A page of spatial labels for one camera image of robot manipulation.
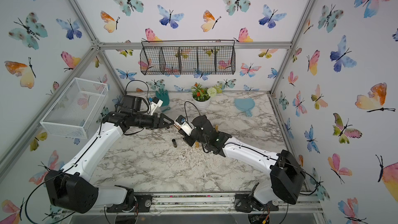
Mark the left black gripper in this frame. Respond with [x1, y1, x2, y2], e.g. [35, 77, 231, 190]
[133, 114, 175, 130]

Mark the black lipstick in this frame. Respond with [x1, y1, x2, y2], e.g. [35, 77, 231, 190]
[172, 139, 177, 148]

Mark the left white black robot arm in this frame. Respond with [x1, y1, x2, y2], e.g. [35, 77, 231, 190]
[43, 88, 173, 214]

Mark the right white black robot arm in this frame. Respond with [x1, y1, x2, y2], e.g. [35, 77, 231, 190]
[174, 115, 308, 213]

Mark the green rubber glove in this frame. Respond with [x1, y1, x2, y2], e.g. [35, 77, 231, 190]
[155, 89, 171, 113]

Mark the potted flower plant white pot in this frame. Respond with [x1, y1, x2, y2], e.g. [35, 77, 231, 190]
[191, 83, 222, 111]

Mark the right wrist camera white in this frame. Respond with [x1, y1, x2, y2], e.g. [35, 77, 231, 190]
[174, 115, 193, 135]

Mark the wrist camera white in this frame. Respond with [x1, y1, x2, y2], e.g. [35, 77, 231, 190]
[149, 97, 163, 116]
[174, 115, 193, 135]

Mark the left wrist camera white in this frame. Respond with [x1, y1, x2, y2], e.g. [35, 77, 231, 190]
[149, 97, 163, 116]

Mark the aluminium front rail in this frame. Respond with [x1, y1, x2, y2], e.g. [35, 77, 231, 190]
[62, 192, 324, 216]

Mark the black wire wall basket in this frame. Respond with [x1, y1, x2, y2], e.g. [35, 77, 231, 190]
[139, 39, 236, 76]

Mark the white mesh wall basket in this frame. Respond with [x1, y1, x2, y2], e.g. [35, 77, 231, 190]
[40, 77, 108, 139]

